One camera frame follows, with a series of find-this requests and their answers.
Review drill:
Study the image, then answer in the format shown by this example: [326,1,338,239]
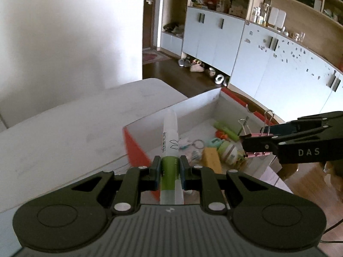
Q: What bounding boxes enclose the dark brown door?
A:
[143,0,164,50]

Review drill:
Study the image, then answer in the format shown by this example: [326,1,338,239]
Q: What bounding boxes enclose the red cardboard box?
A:
[122,87,294,202]

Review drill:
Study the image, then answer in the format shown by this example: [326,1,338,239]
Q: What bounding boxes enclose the patterned door rug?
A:
[142,50,172,65]

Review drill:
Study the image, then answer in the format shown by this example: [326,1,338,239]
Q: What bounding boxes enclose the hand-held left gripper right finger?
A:
[179,155,271,215]

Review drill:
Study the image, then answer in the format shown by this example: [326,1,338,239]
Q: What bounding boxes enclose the green highlighter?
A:
[214,121,239,141]

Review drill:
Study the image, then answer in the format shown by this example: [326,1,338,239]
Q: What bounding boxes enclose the tall glass jar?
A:
[261,0,271,25]

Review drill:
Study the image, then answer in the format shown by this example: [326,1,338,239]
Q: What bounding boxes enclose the white canister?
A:
[268,6,286,27]

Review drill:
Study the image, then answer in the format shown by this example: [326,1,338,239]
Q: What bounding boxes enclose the black cable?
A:
[320,220,343,244]

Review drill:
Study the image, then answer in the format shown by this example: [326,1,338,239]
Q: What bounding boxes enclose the round green white tape dispenser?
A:
[218,140,239,164]

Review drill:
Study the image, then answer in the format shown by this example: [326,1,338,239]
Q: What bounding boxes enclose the pink binder clip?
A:
[238,110,274,158]

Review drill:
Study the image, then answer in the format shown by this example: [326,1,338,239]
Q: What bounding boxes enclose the small doll keychain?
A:
[178,137,195,151]

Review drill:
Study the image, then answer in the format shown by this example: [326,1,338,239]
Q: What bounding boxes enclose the white green marker pen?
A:
[159,109,185,205]

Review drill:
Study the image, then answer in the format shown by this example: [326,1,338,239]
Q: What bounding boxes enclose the grey and wood cabinet wall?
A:
[161,0,343,129]

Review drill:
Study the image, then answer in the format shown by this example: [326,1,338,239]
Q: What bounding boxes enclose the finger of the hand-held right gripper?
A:
[261,111,343,137]
[239,134,285,154]

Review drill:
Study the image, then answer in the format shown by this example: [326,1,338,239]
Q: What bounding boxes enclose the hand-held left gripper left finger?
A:
[71,155,162,215]

